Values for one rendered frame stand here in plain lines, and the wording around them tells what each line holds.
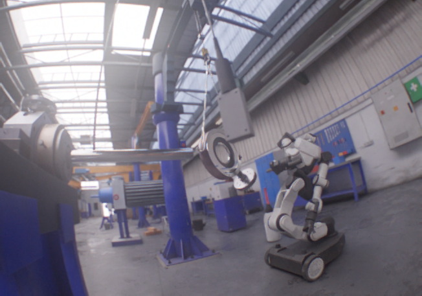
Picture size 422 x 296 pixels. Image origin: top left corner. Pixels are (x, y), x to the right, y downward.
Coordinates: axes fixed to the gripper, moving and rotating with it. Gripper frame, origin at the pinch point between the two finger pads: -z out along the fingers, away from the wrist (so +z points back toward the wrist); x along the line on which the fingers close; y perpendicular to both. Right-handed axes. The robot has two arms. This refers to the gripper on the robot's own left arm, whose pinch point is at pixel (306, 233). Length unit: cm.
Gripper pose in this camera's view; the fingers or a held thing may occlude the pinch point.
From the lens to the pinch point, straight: 156.4
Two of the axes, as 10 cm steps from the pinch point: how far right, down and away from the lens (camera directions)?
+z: 4.9, -6.3, 6.0
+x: 0.5, -6.6, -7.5
